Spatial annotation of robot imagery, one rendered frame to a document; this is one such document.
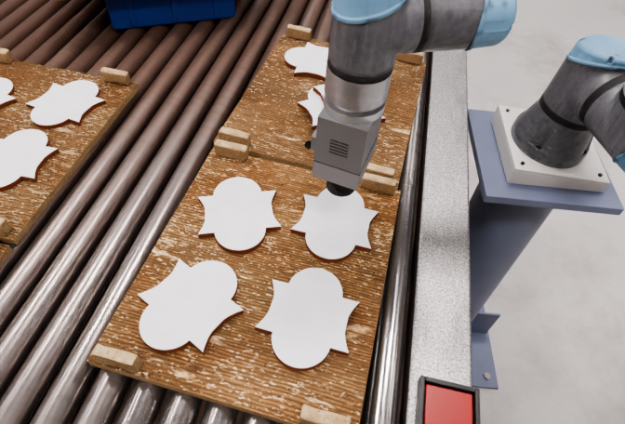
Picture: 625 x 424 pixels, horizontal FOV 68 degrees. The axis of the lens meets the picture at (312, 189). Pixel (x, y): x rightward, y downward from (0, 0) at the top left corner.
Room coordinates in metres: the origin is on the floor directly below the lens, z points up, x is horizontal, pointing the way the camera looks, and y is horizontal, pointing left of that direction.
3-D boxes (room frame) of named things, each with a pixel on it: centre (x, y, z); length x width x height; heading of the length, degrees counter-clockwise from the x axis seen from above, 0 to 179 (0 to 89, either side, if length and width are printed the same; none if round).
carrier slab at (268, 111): (0.78, -0.02, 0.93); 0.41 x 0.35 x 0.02; 167
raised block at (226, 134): (0.62, 0.15, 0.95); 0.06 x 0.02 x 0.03; 77
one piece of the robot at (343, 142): (0.46, -0.03, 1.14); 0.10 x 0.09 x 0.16; 72
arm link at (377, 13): (0.45, -0.04, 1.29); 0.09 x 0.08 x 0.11; 106
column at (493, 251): (0.74, -0.47, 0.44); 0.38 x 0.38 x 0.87; 89
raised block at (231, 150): (0.59, 0.15, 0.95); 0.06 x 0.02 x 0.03; 79
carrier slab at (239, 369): (0.37, 0.06, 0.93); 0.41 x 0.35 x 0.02; 169
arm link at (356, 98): (0.45, -0.04, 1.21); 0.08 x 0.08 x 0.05
